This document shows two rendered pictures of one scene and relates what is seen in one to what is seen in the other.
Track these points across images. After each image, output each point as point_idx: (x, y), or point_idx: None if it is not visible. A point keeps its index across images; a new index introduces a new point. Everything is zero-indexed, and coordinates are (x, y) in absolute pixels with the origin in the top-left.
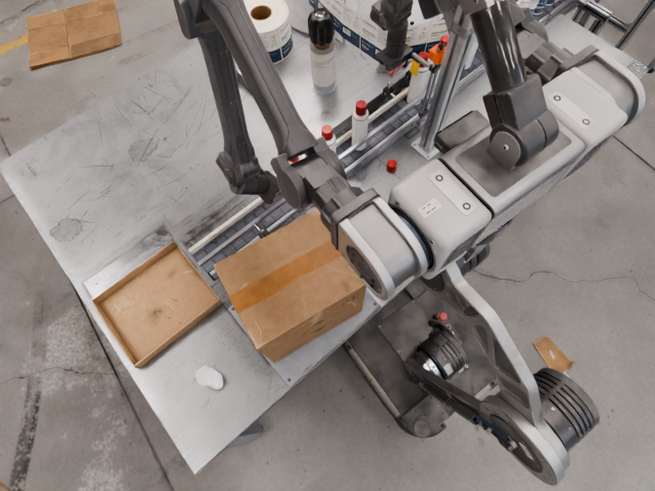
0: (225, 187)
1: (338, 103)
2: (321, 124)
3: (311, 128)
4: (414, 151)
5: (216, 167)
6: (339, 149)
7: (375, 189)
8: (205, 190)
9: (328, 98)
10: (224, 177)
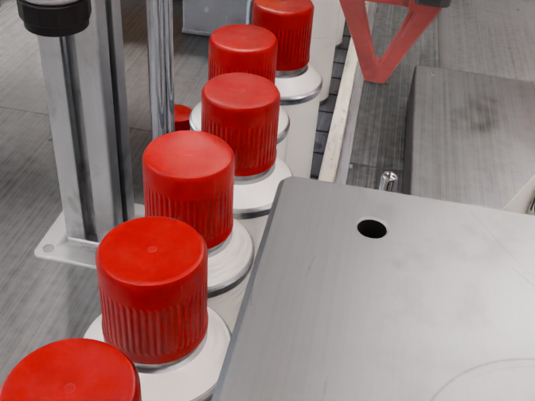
0: (472, 12)
1: (486, 159)
2: (454, 100)
3: (463, 86)
4: (138, 200)
5: (533, 26)
6: (339, 73)
7: (181, 92)
8: (494, 1)
9: (530, 159)
10: (496, 20)
